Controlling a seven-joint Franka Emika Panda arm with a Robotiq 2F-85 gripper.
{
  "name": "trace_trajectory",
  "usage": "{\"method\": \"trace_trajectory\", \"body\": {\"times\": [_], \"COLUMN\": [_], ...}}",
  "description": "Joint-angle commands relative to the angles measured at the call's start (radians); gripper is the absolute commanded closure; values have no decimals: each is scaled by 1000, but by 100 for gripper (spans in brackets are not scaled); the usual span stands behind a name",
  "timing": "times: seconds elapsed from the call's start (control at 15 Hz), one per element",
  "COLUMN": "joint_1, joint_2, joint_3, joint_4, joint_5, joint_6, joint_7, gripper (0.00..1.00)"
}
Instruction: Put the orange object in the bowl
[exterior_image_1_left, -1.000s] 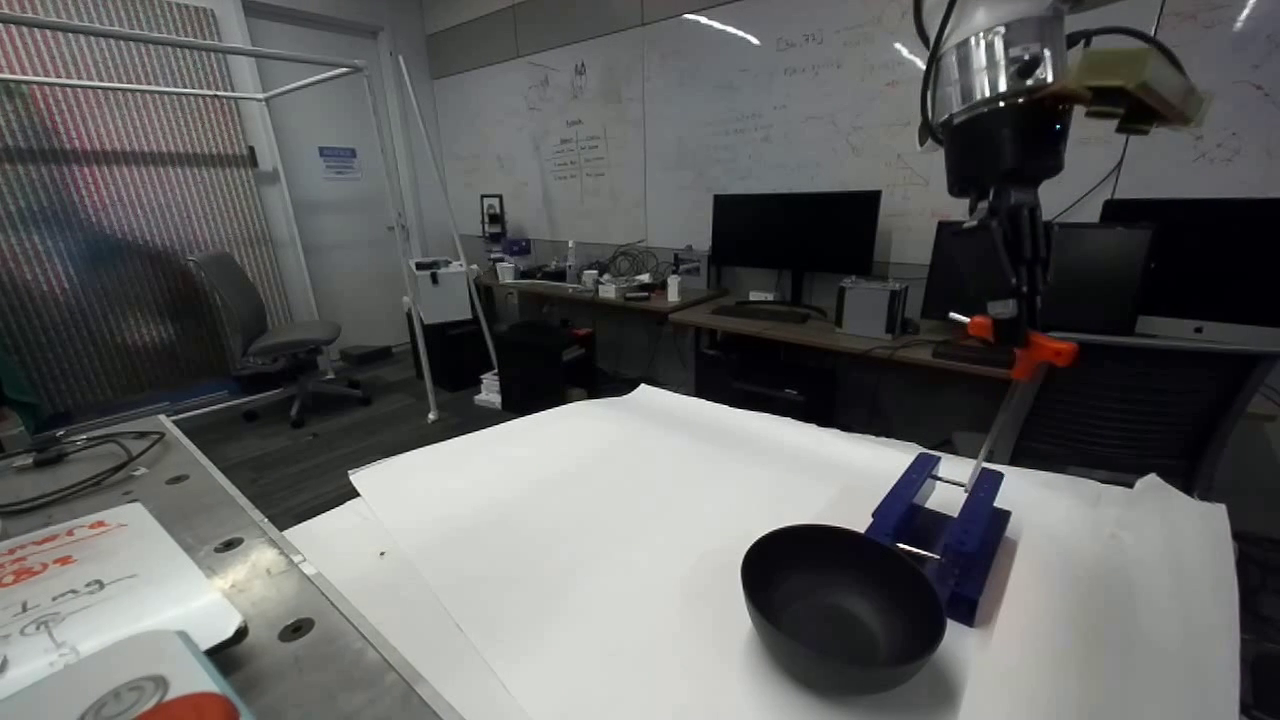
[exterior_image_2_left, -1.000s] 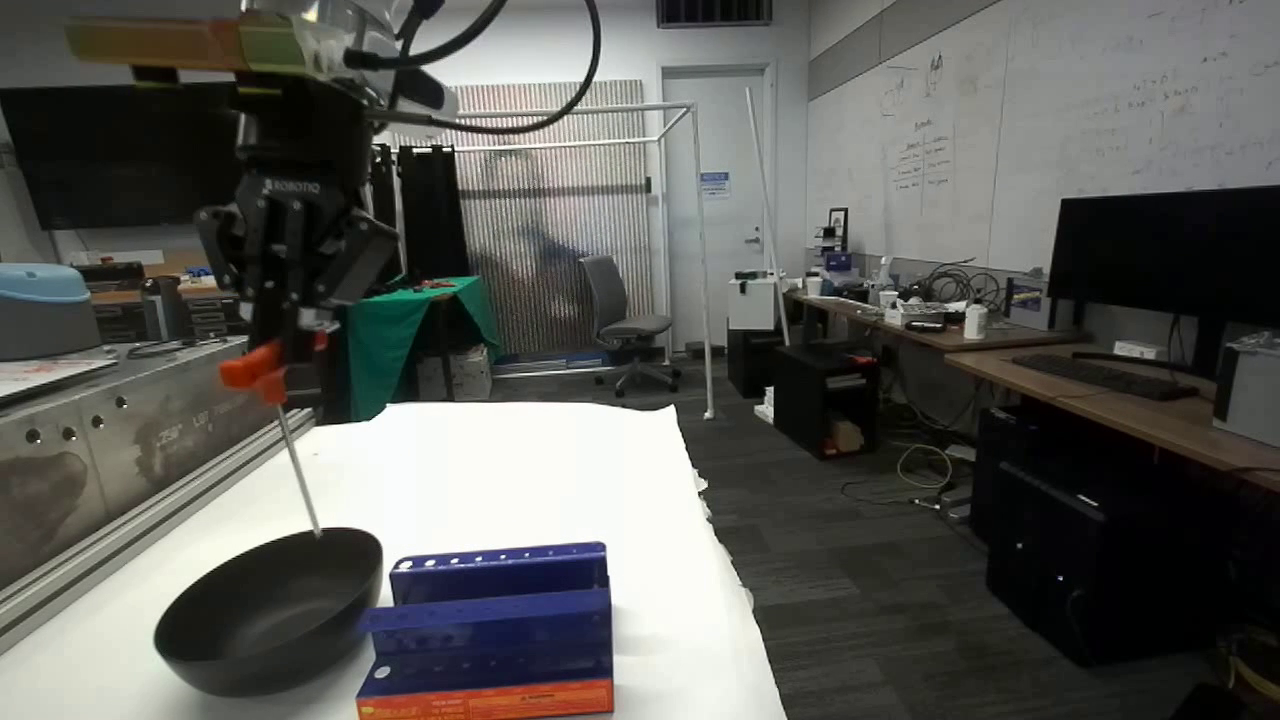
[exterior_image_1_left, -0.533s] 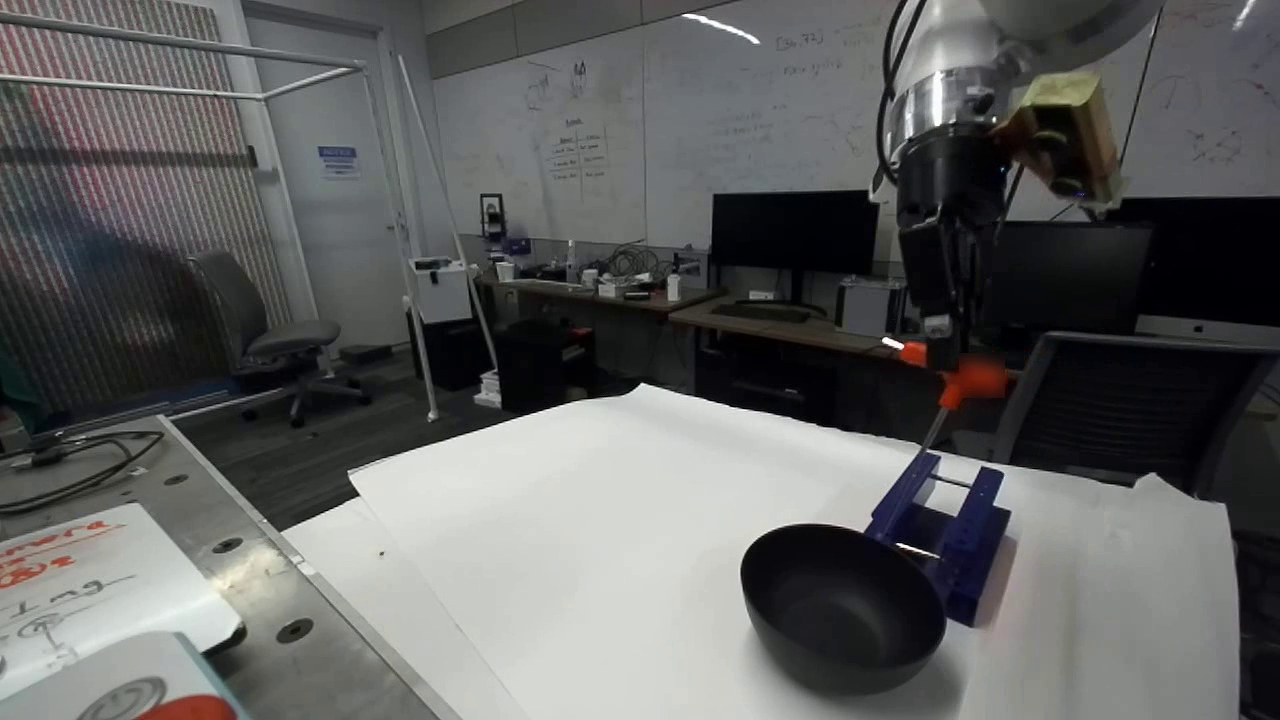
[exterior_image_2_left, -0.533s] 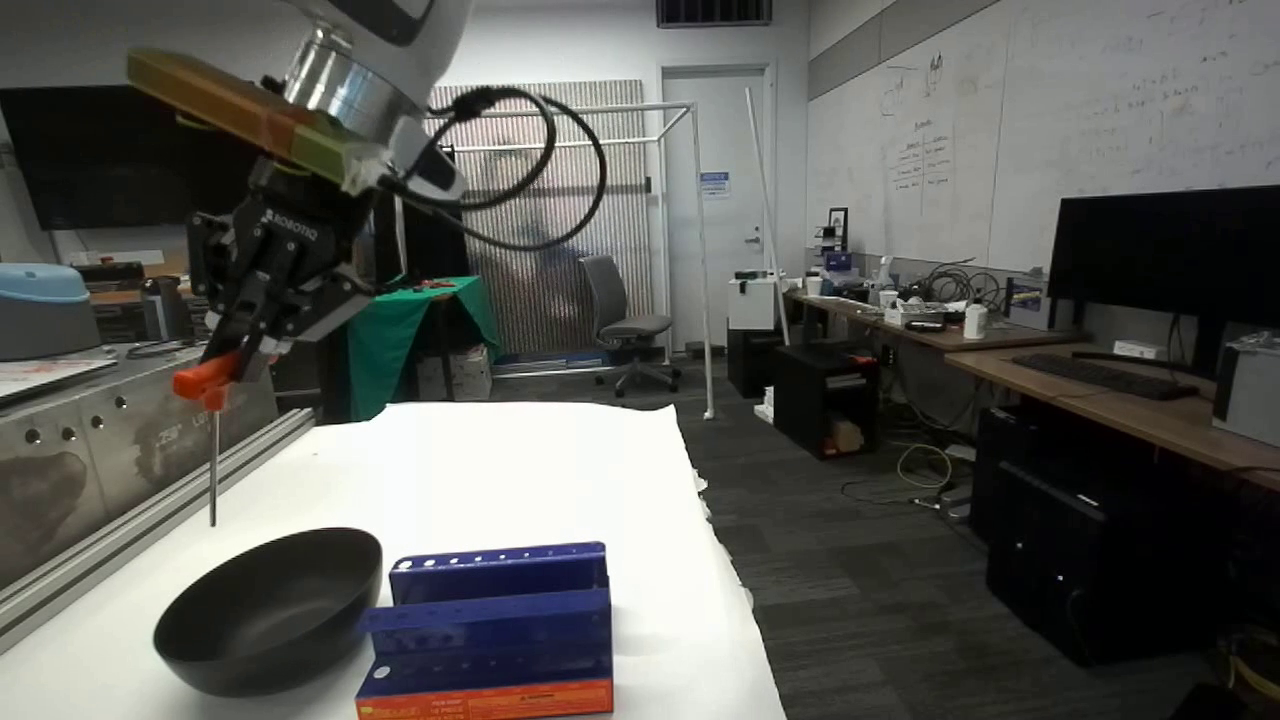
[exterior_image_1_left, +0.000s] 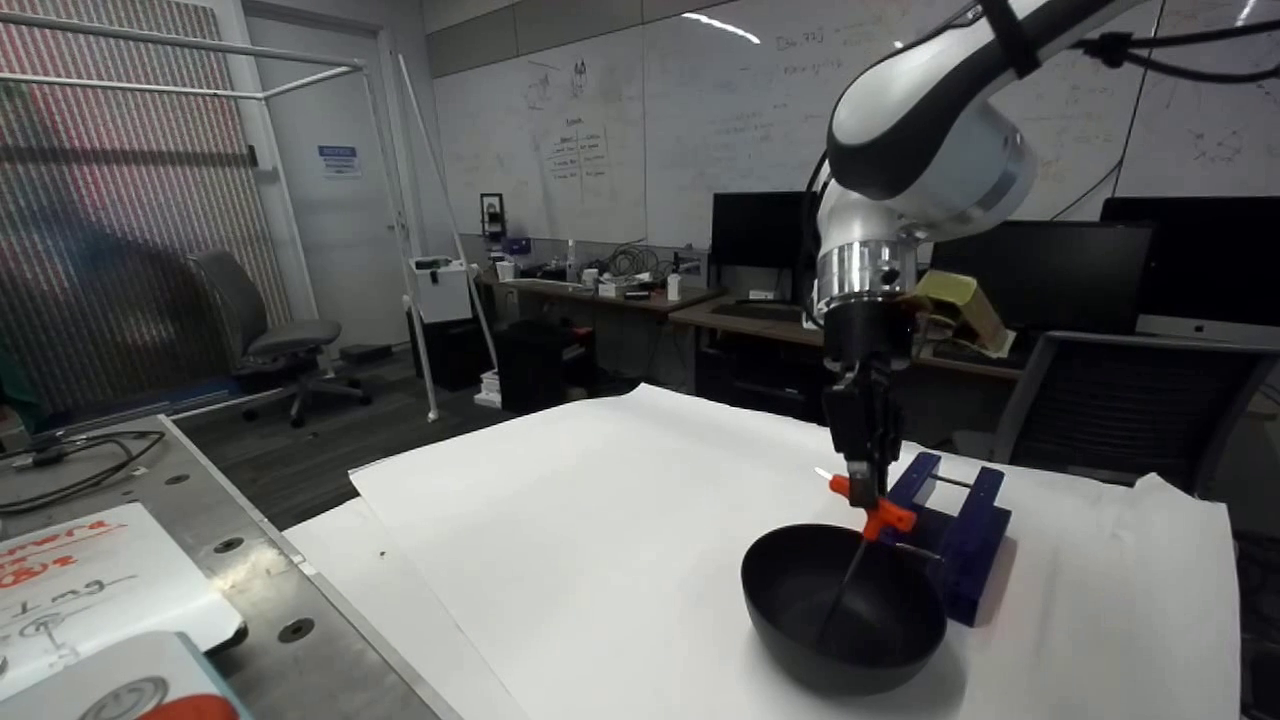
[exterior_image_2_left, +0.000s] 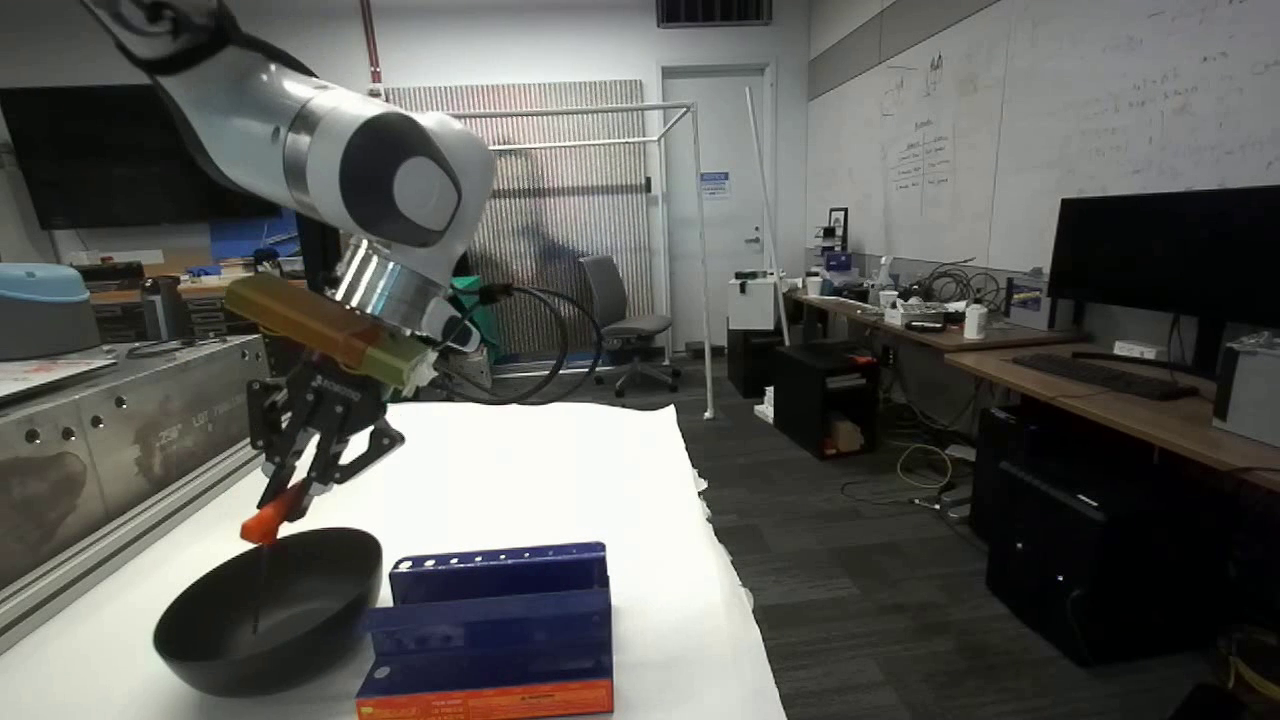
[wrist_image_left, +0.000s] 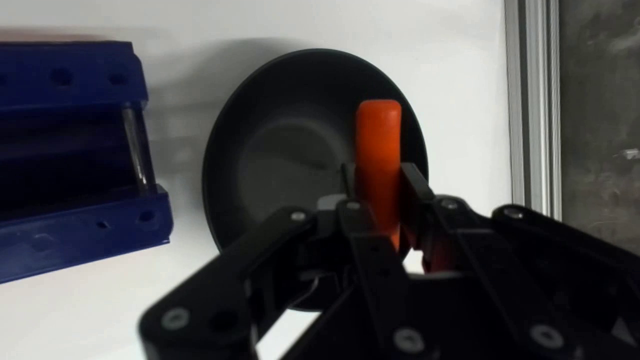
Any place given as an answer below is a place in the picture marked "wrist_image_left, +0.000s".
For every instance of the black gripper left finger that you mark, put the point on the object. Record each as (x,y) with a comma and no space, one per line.
(320,287)

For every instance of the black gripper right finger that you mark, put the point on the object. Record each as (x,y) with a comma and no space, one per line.
(521,287)

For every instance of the orange cylindrical object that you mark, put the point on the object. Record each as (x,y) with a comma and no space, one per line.
(378,162)

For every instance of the white cloth table cover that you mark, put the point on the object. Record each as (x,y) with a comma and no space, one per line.
(253,27)

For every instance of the blue plastic rack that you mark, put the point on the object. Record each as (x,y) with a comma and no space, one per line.
(72,166)

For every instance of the aluminium frame post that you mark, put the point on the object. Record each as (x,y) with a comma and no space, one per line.
(532,101)

